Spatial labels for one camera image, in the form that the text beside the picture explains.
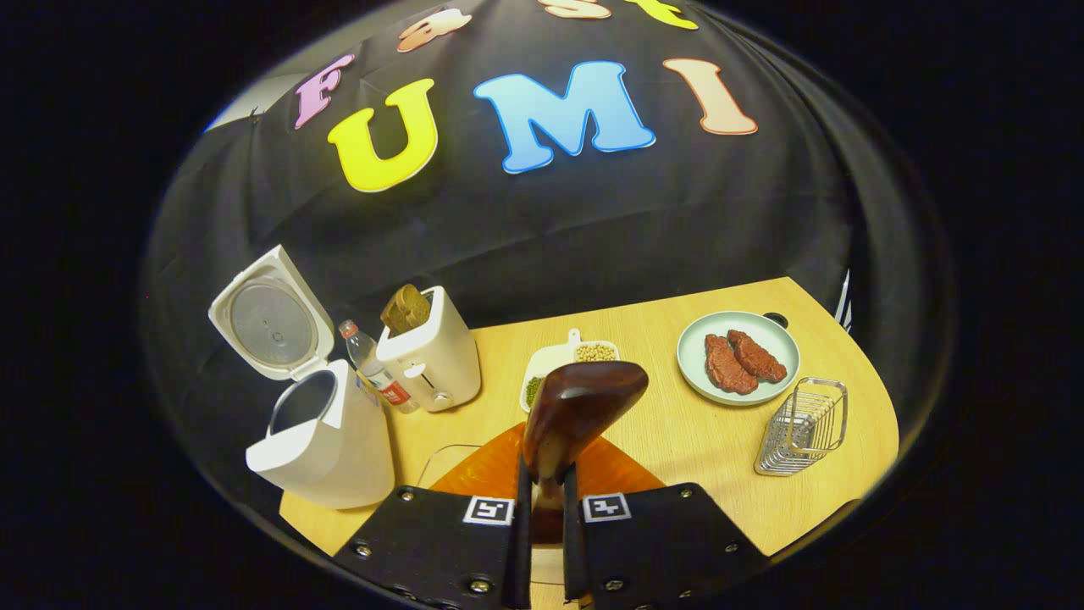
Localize white toaster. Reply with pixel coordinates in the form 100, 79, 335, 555
375, 286, 483, 414

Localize black backdrop cloth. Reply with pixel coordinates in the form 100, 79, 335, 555
140, 0, 937, 509

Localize brown wooden spoon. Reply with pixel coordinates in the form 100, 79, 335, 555
520, 360, 651, 545

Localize white divided tray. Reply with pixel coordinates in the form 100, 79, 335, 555
518, 328, 622, 414

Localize pale green plate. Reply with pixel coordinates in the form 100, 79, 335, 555
676, 310, 802, 408

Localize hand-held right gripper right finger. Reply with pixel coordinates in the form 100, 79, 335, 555
561, 435, 772, 610

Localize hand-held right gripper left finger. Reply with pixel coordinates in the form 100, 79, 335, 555
333, 421, 534, 610

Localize white rice cooker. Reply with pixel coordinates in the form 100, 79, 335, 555
208, 245, 397, 512

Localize red meat slice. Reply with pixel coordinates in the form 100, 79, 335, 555
704, 333, 760, 397
727, 329, 789, 385

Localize brown bread slice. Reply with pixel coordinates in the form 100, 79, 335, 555
380, 283, 432, 336

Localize metal wire chopstick holder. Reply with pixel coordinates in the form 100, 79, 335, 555
753, 377, 849, 478

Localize clear plastic bottle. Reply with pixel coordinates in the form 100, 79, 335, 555
339, 319, 421, 415

